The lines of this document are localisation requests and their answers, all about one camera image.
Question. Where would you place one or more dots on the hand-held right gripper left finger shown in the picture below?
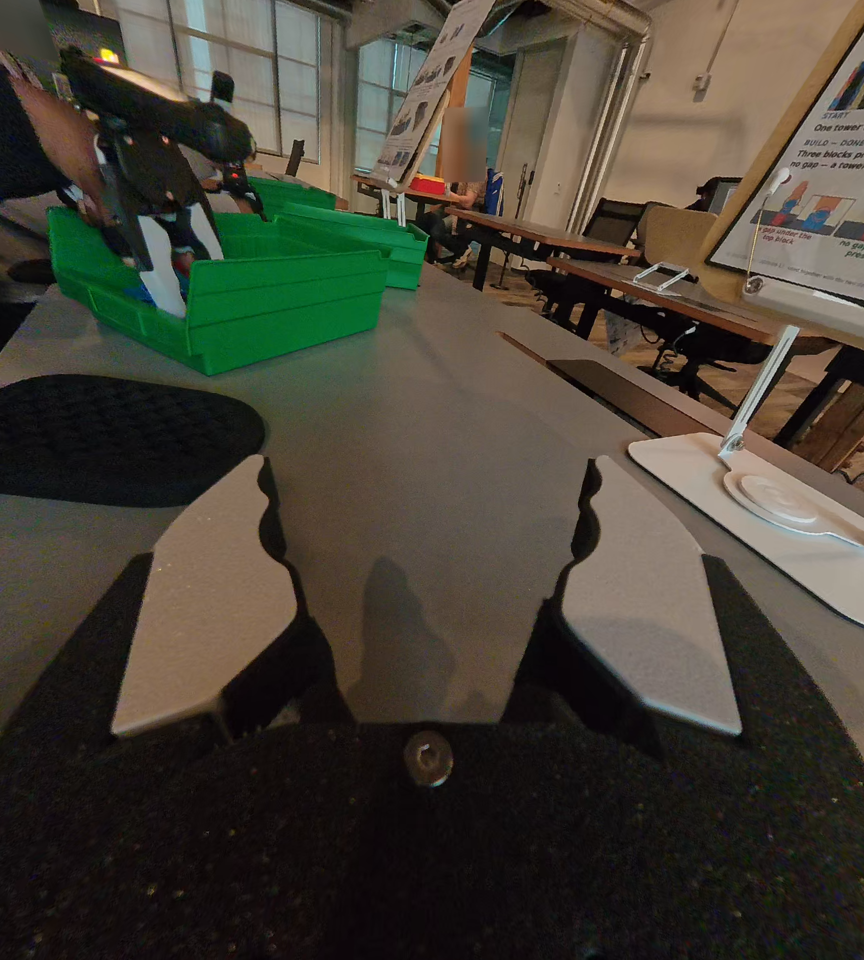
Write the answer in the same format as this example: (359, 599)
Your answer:
(207, 600)

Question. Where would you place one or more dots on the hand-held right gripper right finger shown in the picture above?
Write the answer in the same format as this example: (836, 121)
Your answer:
(642, 600)

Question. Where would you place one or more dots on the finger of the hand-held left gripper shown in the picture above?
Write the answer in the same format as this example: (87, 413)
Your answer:
(207, 232)
(166, 277)

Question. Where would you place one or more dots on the person's left hand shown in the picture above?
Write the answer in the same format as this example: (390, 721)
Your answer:
(64, 142)

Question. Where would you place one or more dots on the black phone on stand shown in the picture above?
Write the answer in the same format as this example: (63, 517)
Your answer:
(222, 86)

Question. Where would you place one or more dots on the white document stand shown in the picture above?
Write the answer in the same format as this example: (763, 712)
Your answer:
(814, 570)

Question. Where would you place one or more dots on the black mesh mat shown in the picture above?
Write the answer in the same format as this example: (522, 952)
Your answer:
(87, 442)

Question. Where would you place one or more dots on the brown wooden desk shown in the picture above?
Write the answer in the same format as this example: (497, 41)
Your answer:
(702, 307)
(394, 187)
(544, 236)

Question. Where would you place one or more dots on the red and yellow box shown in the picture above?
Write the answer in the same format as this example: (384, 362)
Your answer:
(426, 184)

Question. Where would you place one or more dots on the display board on easel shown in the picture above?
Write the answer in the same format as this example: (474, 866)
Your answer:
(432, 82)

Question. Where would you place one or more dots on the clear acrylic stand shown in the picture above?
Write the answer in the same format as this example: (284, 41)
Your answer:
(661, 275)

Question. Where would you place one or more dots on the beige office chair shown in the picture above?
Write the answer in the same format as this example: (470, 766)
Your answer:
(676, 225)

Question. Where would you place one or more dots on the black office chair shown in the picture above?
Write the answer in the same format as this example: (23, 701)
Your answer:
(612, 221)

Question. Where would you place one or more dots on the instruction sheet board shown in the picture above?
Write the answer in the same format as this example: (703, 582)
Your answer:
(852, 112)

